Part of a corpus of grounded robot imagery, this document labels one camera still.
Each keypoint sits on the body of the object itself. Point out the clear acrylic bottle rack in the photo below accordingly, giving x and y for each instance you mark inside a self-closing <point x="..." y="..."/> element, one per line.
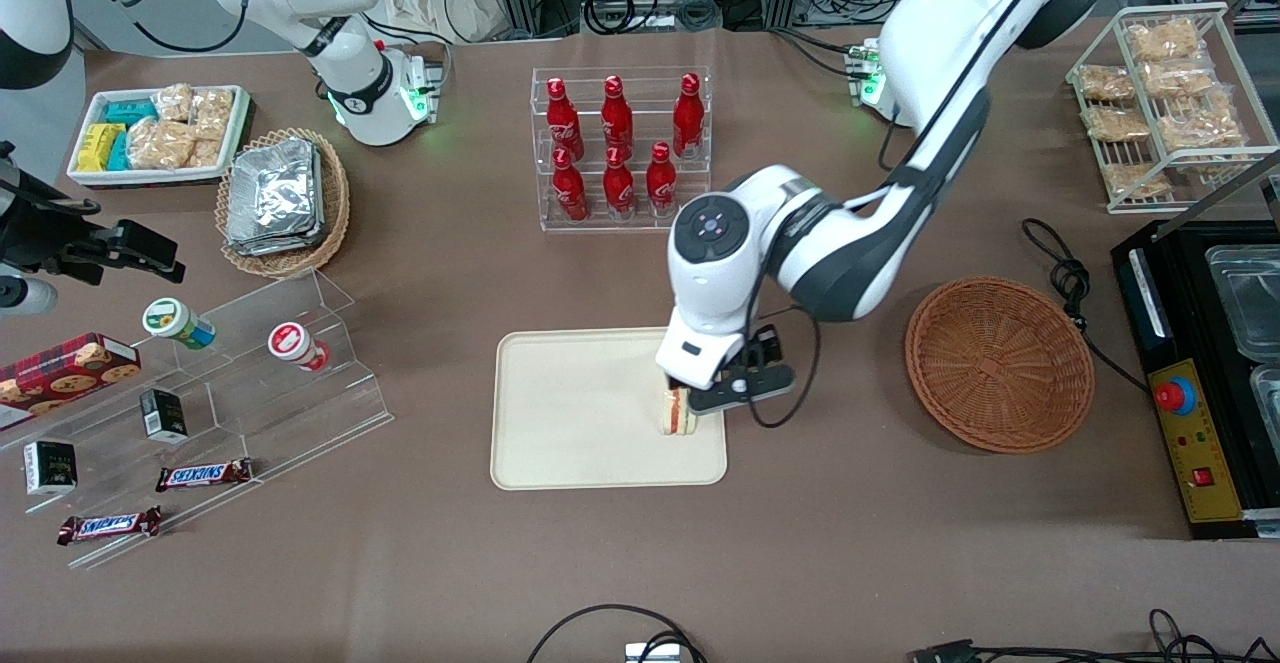
<point x="640" y="225"/>

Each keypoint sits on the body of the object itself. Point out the triangular sandwich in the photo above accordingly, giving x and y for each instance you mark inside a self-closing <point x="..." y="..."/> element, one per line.
<point x="677" y="418"/>

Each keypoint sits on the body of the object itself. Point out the brown round wicker basket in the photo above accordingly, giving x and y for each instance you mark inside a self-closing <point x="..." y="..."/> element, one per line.
<point x="1000" y="363"/>

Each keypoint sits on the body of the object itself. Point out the white rectangular snack tray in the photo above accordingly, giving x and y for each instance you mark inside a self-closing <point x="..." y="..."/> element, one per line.
<point x="238" y="123"/>

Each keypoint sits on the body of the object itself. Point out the clear rice cracker pack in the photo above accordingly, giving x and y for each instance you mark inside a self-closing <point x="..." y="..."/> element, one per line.
<point x="207" y="153"/>
<point x="213" y="113"/>
<point x="174" y="103"/>
<point x="160" y="145"/>

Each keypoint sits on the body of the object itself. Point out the snickers chocolate bar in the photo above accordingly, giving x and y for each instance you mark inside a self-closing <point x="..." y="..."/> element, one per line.
<point x="203" y="475"/>
<point x="108" y="525"/>

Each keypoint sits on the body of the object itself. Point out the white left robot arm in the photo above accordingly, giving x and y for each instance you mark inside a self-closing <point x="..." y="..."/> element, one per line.
<point x="720" y="283"/>

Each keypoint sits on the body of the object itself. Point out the red lid yogurt cup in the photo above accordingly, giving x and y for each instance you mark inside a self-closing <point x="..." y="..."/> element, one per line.
<point x="293" y="344"/>

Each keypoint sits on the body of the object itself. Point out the grey metal bar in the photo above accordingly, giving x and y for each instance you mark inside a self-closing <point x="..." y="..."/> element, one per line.
<point x="1225" y="191"/>

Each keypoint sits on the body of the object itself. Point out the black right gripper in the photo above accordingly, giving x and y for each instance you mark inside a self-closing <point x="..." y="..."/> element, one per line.
<point x="42" y="230"/>

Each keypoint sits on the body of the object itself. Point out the small black carton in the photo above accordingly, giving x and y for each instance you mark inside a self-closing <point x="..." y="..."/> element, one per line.
<point x="50" y="468"/>
<point x="163" y="415"/>

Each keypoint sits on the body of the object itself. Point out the cream plastic serving tray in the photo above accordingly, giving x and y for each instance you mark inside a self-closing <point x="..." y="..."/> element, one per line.
<point x="580" y="413"/>

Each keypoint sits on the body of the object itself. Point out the clear acrylic stepped stand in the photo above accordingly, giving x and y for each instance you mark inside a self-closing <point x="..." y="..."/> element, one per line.
<point x="280" y="413"/>

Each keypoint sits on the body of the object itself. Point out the green lid yogurt cup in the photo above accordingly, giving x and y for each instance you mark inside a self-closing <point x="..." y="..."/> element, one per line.
<point x="175" y="321"/>

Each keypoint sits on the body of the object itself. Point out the teal snack pack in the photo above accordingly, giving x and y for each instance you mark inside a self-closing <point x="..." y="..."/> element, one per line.
<point x="119" y="153"/>
<point x="130" y="111"/>

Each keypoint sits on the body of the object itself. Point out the yellow snack pack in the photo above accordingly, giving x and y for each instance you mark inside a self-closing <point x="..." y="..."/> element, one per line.
<point x="98" y="147"/>

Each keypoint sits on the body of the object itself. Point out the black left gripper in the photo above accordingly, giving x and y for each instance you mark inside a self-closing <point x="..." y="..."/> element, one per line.
<point x="674" y="383"/>

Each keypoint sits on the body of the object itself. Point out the tan oval wicker basket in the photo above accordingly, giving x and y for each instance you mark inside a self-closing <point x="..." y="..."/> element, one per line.
<point x="335" y="203"/>

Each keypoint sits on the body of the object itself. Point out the red cola bottle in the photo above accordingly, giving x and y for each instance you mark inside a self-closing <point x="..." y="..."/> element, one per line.
<point x="687" y="123"/>
<point x="617" y="118"/>
<point x="570" y="193"/>
<point x="563" y="123"/>
<point x="619" y="191"/>
<point x="661" y="188"/>

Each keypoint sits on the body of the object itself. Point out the black machine with yellow panel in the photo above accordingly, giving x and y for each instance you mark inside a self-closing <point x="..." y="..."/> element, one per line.
<point x="1195" y="463"/>

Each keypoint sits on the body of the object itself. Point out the red cookie box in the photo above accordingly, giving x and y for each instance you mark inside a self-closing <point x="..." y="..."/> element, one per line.
<point x="60" y="373"/>

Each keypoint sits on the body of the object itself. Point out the small silver device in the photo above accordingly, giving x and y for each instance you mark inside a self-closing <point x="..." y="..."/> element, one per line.
<point x="652" y="653"/>

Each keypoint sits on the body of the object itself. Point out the clear plastic container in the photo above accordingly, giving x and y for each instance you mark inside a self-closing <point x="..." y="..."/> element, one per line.
<point x="1268" y="398"/>
<point x="1245" y="298"/>

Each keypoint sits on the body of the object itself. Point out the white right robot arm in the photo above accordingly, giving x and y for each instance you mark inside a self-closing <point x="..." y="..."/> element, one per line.
<point x="350" y="93"/>

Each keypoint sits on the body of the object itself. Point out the clear bagged pastry pack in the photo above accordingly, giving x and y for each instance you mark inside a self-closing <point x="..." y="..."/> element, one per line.
<point x="1135" y="180"/>
<point x="1180" y="81"/>
<point x="1200" y="128"/>
<point x="1105" y="83"/>
<point x="1162" y="40"/>
<point x="1117" y="125"/>

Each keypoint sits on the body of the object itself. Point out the silver foil pouch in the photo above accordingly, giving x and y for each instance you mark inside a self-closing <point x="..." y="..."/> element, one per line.
<point x="280" y="246"/>
<point x="272" y="188"/>

